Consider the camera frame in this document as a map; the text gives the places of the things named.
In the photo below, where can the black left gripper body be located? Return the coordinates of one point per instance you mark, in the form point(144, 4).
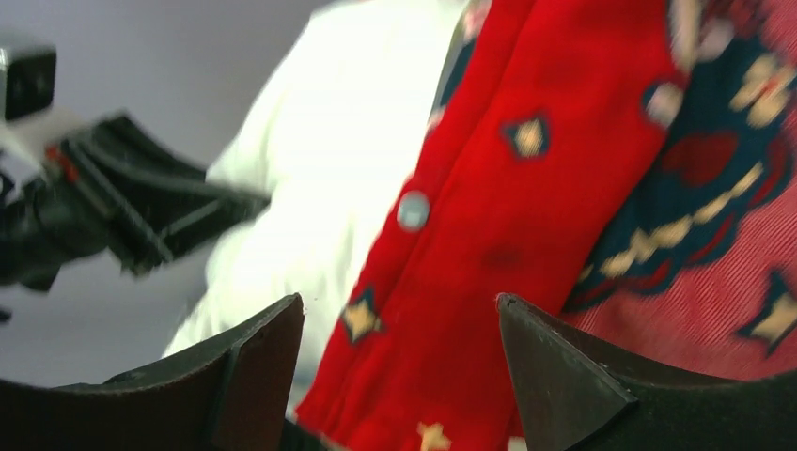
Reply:
point(49, 224)

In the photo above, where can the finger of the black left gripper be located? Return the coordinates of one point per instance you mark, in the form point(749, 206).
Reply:
point(159, 208)

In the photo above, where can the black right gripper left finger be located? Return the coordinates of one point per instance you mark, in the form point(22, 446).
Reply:
point(229, 392)

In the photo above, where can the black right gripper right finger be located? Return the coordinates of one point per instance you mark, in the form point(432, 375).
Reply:
point(575, 391)

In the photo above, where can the white pillow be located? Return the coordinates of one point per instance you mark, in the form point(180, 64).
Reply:
point(331, 138)

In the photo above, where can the red printed pillowcase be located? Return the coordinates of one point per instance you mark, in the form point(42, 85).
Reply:
point(626, 166)

